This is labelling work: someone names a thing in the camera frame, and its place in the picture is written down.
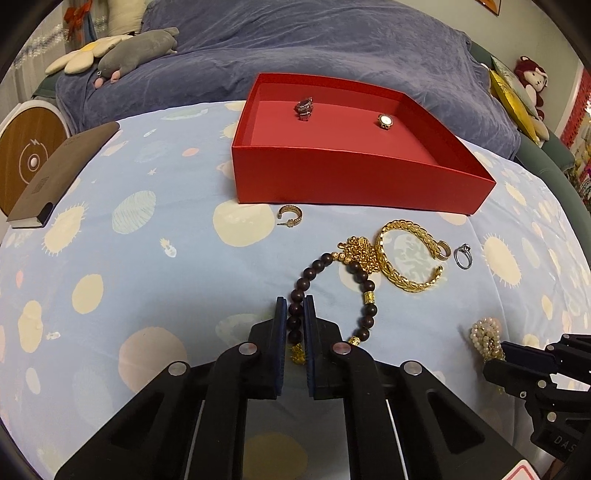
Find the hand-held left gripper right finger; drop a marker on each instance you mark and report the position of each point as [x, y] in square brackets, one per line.
[310, 346]

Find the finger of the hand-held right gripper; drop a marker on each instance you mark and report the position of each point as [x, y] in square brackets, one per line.
[524, 351]
[512, 376]

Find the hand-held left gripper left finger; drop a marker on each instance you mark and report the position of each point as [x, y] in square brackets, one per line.
[280, 346]

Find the gold woven bangle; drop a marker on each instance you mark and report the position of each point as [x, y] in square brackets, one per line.
[406, 281]

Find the red cardboard box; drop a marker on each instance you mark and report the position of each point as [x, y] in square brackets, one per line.
[346, 180]

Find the green sofa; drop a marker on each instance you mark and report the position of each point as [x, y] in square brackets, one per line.
[549, 157]

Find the small watch with white face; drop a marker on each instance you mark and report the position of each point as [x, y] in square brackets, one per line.
[384, 121]

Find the silver watch with dark face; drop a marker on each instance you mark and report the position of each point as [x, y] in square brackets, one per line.
[304, 108]

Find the yellow cushion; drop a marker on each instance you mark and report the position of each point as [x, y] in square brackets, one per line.
[508, 99]

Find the grey-green cushion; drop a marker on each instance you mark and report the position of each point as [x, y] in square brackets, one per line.
[517, 85]

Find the red monkey plush toy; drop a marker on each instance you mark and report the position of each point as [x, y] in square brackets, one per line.
[531, 76]

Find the brown notebook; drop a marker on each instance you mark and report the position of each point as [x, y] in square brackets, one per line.
[60, 170]

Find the blue covered sofa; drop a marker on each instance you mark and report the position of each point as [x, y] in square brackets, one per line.
[323, 41]

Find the round white device wood panel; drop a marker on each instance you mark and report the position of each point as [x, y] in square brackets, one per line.
[27, 138]

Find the grey plush toy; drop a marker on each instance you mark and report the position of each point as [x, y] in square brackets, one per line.
[134, 50]

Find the framed picture with orange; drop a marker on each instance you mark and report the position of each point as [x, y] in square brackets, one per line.
[491, 4]

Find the white flower cushion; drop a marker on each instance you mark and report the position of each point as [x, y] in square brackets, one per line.
[78, 60]

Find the white cow plush toy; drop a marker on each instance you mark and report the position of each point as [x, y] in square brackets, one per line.
[124, 16]

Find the white curtain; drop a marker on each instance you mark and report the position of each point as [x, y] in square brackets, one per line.
[27, 69]

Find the red ribbon bow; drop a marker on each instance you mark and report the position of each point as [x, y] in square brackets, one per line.
[76, 14]

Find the colourful wall decorations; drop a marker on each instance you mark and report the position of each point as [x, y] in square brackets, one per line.
[579, 152]

